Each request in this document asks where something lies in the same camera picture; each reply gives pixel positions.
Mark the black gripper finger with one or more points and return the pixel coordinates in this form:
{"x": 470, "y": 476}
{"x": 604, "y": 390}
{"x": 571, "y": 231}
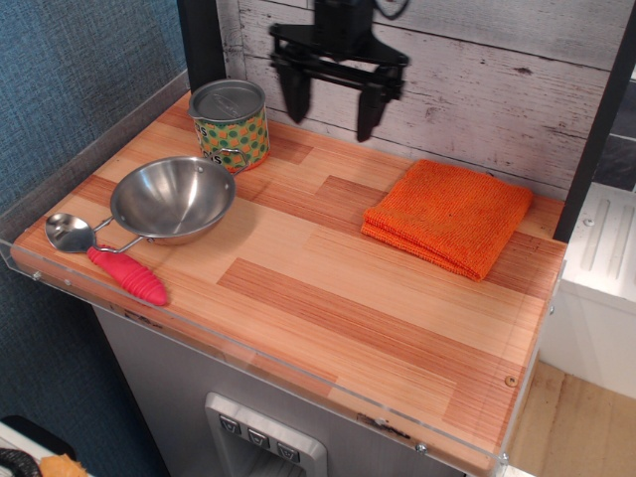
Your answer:
{"x": 373, "y": 100}
{"x": 296, "y": 89}

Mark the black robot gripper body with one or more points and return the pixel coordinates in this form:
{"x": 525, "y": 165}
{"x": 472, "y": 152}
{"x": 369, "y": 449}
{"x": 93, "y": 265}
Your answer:
{"x": 340, "y": 46}

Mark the orange cloth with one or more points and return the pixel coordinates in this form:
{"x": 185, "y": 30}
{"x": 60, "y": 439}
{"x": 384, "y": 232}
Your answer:
{"x": 452, "y": 217}

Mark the green orange patterned tin can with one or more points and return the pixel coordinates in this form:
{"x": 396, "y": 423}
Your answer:
{"x": 230, "y": 123}

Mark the clear acrylic table guard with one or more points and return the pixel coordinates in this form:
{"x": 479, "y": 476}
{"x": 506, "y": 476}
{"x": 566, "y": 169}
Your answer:
{"x": 287, "y": 289}

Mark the grey toy fridge cabinet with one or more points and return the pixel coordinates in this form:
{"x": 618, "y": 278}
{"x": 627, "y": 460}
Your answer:
{"x": 171, "y": 383}

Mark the white toy sink unit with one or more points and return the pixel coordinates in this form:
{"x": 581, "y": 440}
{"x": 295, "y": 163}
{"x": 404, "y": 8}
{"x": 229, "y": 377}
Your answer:
{"x": 590, "y": 330}

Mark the silver dispenser button panel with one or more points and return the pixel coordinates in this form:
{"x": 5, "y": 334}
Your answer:
{"x": 263, "y": 439}

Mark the black white device bottom left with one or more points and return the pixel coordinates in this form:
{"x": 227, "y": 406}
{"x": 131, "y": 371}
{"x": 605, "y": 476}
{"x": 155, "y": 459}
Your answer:
{"x": 25, "y": 443}

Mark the dark vertical post left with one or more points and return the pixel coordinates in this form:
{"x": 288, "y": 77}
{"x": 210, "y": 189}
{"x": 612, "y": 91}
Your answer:
{"x": 202, "y": 41}

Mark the dark vertical post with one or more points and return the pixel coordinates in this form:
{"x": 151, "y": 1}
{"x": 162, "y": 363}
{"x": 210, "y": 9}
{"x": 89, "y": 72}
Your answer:
{"x": 202, "y": 41}
{"x": 607, "y": 110}

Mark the steel kadai with handles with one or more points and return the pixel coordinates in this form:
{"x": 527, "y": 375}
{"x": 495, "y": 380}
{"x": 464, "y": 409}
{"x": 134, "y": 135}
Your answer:
{"x": 173, "y": 200}

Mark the dark vertical post right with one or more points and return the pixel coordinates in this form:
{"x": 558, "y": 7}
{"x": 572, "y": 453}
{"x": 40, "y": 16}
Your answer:
{"x": 607, "y": 110}

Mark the spoon with red handle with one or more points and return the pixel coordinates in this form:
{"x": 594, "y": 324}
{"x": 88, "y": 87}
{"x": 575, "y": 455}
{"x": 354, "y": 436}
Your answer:
{"x": 71, "y": 234}

